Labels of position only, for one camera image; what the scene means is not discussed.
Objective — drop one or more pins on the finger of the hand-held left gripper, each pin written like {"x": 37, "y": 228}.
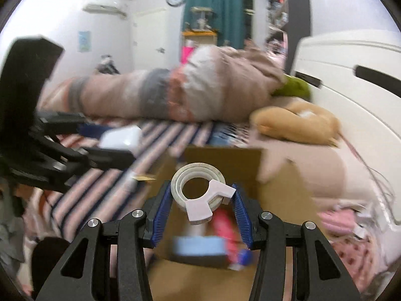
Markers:
{"x": 103, "y": 158}
{"x": 91, "y": 130}

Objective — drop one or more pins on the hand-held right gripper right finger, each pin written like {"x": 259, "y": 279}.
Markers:
{"x": 242, "y": 221}

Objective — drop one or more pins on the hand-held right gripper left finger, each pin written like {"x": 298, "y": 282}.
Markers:
{"x": 161, "y": 214}

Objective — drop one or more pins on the small white box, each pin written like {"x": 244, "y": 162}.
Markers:
{"x": 120, "y": 138}

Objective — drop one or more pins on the tape roll with white dispenser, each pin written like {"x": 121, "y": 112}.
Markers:
{"x": 216, "y": 192}

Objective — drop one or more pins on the brown cardboard box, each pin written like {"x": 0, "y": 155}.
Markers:
{"x": 282, "y": 194}

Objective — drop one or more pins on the red tube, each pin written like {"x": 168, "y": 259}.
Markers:
{"x": 224, "y": 225}

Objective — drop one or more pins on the small yellow strip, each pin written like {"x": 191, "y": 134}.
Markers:
{"x": 144, "y": 178}

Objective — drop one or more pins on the light blue flat pack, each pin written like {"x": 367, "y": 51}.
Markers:
{"x": 199, "y": 246}

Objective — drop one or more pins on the striped bedsheet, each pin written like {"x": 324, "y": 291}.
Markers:
{"x": 163, "y": 138}

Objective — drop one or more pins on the dark bundle on floor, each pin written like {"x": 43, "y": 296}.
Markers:
{"x": 108, "y": 64}

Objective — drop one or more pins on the beige pillow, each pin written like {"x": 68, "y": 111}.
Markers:
{"x": 329, "y": 175}

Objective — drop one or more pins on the white air conditioner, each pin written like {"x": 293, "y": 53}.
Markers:
{"x": 105, "y": 9}

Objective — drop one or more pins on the white door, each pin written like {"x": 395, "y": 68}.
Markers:
{"x": 149, "y": 37}

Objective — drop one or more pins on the pink patterned clothing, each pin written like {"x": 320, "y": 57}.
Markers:
{"x": 351, "y": 241}

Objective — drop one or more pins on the brown plush toy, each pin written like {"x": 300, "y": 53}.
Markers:
{"x": 297, "y": 125}

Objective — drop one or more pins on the black round object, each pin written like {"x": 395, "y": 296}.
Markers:
{"x": 47, "y": 257}

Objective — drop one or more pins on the grey cloth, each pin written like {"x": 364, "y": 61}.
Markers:
{"x": 11, "y": 235}

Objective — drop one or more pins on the beige and grey striped blanket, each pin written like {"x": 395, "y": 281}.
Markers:
{"x": 203, "y": 84}

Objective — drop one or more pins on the bright pink box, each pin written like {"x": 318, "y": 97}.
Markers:
{"x": 187, "y": 55}

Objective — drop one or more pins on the green plush toy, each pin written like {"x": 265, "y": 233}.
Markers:
{"x": 296, "y": 89}

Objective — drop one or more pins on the cat tree with yellow shelf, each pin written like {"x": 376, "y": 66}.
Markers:
{"x": 200, "y": 22}

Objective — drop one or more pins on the white bed headboard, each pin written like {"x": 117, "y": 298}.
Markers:
{"x": 354, "y": 100}

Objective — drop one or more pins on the teal curtain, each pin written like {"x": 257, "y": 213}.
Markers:
{"x": 231, "y": 15}

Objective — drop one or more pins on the cluttered shelf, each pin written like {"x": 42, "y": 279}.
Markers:
{"x": 277, "y": 15}

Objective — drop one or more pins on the light blue wall poster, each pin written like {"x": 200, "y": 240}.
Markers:
{"x": 84, "y": 41}

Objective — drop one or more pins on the black vertical post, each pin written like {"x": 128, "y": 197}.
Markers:
{"x": 297, "y": 12}

